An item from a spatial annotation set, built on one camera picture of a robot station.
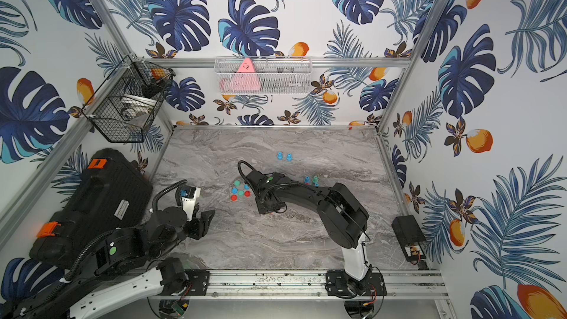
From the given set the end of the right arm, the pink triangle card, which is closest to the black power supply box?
the end of the right arm

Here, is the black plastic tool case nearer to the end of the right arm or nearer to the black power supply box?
the end of the right arm

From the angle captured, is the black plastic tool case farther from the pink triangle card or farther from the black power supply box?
the black power supply box

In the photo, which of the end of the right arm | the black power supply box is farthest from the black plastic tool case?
the black power supply box
